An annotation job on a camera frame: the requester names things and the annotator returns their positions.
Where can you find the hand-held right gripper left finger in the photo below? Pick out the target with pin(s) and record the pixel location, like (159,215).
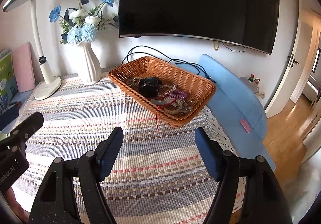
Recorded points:
(110,158)

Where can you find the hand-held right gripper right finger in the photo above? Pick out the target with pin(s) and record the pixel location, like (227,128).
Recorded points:
(208,156)

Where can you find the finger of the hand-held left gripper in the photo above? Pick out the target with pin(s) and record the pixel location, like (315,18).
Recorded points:
(32,122)

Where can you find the brown wicker basket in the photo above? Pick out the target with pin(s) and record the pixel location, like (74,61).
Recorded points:
(180,73)

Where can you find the dark blue pouch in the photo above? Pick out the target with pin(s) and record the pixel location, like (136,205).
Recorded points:
(8,116)

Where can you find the white desk lamp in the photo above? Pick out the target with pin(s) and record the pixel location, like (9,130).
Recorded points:
(47,86)

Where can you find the striped woven table mat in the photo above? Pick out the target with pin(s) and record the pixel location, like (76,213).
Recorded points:
(100,113)

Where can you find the pink sticker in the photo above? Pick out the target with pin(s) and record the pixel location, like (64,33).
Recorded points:
(245,125)

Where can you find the green picture book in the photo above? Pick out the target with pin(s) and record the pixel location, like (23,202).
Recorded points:
(6,78)

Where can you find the pink book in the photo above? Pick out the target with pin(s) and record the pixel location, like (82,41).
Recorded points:
(23,68)

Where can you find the cream scrunchie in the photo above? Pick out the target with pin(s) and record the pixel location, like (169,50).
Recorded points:
(173,111)

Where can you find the light blue chair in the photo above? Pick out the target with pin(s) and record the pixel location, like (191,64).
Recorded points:
(233,98)

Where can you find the grey hair clip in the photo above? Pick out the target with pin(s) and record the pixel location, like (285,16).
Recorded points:
(158,101)

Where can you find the white ribbed vase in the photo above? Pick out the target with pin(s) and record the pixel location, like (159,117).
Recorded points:
(87,65)

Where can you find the black hair scrunchie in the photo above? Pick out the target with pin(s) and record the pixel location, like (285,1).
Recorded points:
(149,87)

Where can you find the small red-capped bottle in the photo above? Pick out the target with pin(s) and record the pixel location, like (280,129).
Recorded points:
(251,79)

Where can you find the blue and white artificial flowers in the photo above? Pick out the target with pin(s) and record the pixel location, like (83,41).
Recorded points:
(80,30)

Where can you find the bed in far room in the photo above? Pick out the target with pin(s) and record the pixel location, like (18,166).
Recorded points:
(309,91)

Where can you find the white door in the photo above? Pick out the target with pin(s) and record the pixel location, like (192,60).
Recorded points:
(286,45)

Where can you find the black wall television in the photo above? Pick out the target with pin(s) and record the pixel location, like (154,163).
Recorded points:
(195,0)

